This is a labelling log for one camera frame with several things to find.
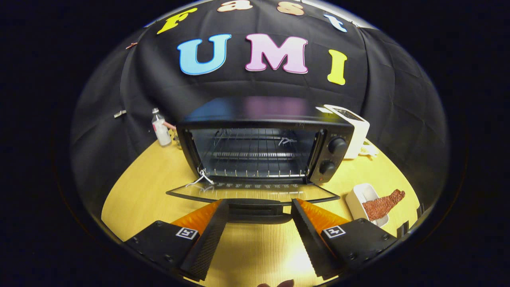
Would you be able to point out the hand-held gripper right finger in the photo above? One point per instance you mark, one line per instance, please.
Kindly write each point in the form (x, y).
(308, 235)

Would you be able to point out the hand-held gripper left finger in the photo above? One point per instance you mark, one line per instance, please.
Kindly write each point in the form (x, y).
(211, 239)

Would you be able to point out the brown meat strip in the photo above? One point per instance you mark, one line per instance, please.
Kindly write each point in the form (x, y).
(382, 205)

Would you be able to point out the black toaster oven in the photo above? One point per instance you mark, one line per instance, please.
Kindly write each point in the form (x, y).
(259, 111)

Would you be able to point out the white toaster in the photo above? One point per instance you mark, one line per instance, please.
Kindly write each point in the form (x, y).
(358, 131)

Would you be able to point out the white rectangular dish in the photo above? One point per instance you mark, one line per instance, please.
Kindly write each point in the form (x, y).
(358, 197)

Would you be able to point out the black table edge clamp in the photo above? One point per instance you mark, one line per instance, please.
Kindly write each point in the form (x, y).
(403, 229)
(420, 210)

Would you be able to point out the small white dish with grains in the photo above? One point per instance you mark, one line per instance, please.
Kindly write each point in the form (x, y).
(368, 150)

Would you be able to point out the clear plastic bottle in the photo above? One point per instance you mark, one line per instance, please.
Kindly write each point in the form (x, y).
(161, 131)

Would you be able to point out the pink striped stick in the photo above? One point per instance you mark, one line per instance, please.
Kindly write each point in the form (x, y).
(170, 126)

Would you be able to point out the white clip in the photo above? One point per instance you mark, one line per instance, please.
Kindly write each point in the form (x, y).
(119, 114)

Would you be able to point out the black backdrop cloth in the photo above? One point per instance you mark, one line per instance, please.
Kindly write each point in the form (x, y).
(119, 99)

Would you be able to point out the pink clothespin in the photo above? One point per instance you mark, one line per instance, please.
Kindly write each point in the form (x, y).
(131, 45)

